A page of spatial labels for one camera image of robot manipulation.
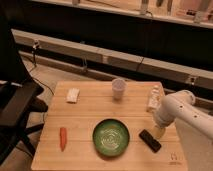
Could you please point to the translucent plastic cup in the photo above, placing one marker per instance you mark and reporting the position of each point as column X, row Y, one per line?
column 118, row 88

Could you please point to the black eraser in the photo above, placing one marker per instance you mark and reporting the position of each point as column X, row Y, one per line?
column 152, row 143

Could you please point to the white sponge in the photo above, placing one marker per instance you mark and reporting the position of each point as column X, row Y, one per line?
column 72, row 95

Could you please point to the orange carrot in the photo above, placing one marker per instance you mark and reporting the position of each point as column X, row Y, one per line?
column 63, row 138

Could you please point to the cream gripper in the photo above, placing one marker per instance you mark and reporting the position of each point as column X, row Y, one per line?
column 158, row 131

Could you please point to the green bowl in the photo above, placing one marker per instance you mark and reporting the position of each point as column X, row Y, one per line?
column 111, row 137

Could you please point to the white bottle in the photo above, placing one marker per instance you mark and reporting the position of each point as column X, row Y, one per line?
column 154, row 99

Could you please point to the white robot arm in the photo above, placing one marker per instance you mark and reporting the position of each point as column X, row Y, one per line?
column 180, row 105

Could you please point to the black office chair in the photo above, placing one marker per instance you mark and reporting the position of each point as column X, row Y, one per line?
column 18, row 95

